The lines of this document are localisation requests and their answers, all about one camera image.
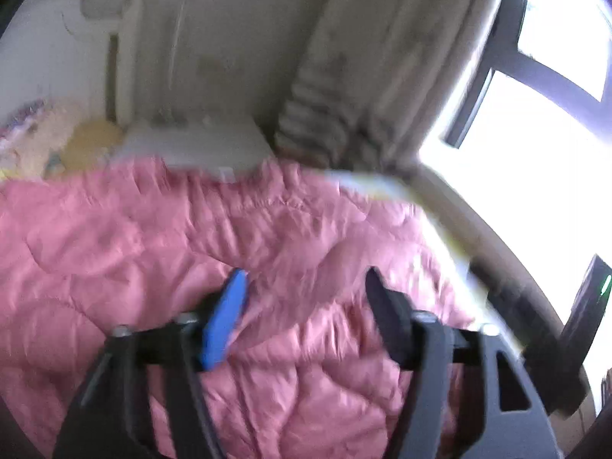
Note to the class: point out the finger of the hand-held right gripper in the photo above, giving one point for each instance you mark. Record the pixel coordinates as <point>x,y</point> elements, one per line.
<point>514,303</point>

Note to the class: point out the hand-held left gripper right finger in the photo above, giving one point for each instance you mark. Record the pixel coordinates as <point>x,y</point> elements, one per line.
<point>389,315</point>

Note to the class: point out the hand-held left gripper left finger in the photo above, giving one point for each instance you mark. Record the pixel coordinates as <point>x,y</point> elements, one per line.
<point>224,318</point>

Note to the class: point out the pink quilted comforter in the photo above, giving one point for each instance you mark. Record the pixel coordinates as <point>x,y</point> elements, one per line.
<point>287,258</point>

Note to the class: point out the white low cabinet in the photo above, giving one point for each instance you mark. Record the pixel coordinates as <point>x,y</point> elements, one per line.
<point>196,146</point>

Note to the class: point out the yellow patterned pillow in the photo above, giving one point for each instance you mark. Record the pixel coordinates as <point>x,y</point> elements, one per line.
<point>71,141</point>

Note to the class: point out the beige striped curtain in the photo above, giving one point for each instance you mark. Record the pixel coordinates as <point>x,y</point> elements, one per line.
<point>363,71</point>

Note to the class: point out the dark window frame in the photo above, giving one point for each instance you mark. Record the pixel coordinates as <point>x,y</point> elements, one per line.
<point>516,52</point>

